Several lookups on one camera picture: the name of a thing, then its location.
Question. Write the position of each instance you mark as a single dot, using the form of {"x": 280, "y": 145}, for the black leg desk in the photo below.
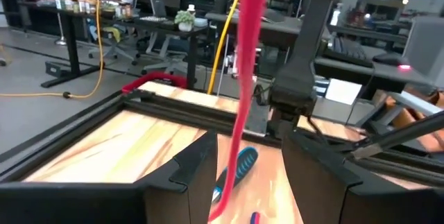
{"x": 73, "y": 43}

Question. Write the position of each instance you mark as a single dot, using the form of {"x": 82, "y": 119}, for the grey desk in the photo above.
{"x": 364, "y": 69}

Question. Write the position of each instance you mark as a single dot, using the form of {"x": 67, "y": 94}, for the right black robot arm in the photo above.
{"x": 295, "y": 85}

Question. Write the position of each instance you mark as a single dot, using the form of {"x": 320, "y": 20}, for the small potted plant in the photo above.
{"x": 185, "y": 19}

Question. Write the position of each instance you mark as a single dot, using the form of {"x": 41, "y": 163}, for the grey office chair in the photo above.
{"x": 156, "y": 5}

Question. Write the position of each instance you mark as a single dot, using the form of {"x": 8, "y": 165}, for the grey computer monitor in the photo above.
{"x": 425, "y": 50}

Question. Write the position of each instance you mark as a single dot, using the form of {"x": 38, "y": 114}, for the black aluminium frame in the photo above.
{"x": 173, "y": 111}

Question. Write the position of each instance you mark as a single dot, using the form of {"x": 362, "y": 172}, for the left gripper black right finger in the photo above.
{"x": 347, "y": 206}

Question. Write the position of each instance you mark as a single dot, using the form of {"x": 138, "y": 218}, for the round base pole stand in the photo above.
{"x": 61, "y": 41}

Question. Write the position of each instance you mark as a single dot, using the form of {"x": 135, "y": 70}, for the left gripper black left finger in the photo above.
{"x": 104, "y": 203}

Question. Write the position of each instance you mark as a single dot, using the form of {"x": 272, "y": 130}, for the black computer mouse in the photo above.
{"x": 390, "y": 58}

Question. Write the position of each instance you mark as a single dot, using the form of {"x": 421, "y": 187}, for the red plastic bin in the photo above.
{"x": 156, "y": 76}

